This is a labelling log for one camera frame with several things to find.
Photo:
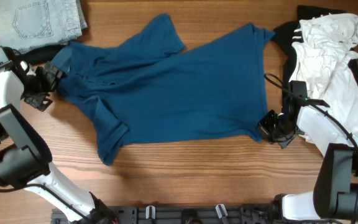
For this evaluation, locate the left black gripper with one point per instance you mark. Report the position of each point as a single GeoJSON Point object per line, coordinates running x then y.
{"type": "Point", "coordinates": [52, 81]}

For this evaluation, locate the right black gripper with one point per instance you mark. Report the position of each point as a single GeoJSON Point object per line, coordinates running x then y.
{"type": "Point", "coordinates": [263, 127]}

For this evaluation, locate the dark blue polo shirt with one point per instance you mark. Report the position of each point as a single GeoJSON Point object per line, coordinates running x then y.
{"type": "Point", "coordinates": [150, 89]}

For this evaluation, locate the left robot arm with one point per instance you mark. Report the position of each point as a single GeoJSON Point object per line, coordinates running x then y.
{"type": "Point", "coordinates": [25, 159]}

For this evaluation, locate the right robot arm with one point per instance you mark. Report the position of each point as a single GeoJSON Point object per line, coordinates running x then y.
{"type": "Point", "coordinates": [335, 194]}

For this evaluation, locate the light blue denim jeans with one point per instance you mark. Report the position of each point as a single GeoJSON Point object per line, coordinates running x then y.
{"type": "Point", "coordinates": [26, 25]}

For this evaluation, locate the black garment under white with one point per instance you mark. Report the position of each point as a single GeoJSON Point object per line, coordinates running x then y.
{"type": "Point", "coordinates": [284, 33]}

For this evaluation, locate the white crumpled garment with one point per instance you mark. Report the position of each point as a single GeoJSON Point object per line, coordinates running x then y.
{"type": "Point", "coordinates": [324, 47]}

